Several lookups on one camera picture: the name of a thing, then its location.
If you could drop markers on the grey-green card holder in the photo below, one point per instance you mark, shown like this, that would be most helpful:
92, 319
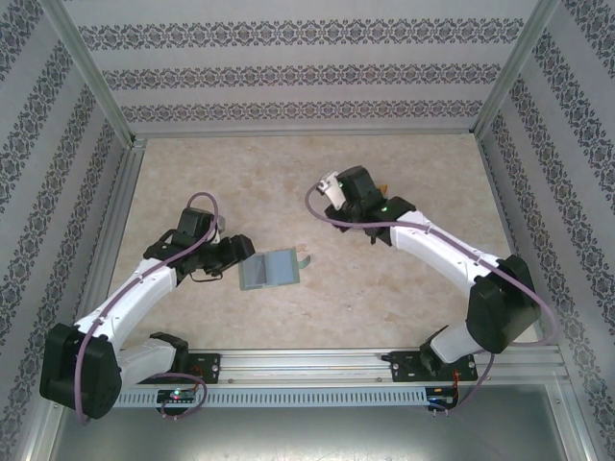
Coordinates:
278, 269

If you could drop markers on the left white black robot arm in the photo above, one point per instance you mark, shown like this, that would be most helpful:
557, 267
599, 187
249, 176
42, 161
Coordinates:
139, 290

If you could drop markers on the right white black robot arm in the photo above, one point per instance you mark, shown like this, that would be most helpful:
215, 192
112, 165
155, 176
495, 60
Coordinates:
432, 245

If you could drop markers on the gold card stack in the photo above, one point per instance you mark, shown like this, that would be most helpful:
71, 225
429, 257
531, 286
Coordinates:
383, 187

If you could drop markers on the left small circuit board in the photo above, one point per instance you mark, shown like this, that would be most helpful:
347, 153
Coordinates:
168, 396

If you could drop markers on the small circuit board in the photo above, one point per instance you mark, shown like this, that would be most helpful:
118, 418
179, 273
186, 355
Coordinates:
168, 396
439, 399

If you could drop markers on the brushed metal sheet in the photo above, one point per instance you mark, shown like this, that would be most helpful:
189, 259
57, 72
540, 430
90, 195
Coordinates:
307, 437

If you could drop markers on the right small circuit board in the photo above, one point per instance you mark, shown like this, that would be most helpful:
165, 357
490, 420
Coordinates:
439, 399

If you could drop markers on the aluminium frame beam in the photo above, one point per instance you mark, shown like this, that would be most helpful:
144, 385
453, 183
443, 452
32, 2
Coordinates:
307, 133

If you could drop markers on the aluminium table edge rail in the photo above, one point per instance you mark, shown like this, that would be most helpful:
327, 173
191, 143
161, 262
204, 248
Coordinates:
117, 216
505, 216

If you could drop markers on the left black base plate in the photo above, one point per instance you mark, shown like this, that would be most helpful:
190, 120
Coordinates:
209, 370

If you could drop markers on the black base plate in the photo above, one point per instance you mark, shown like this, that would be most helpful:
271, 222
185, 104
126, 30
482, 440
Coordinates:
209, 370
401, 370

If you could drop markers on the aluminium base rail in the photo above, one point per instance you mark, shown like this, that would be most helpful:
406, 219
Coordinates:
307, 367

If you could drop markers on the aluminium frame post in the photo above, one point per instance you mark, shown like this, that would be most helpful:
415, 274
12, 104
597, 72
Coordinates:
513, 72
93, 72

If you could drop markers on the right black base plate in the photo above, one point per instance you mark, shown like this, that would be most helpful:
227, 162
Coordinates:
401, 370

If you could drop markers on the aluminium frame bar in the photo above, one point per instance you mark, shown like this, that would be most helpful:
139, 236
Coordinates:
42, 437
574, 432

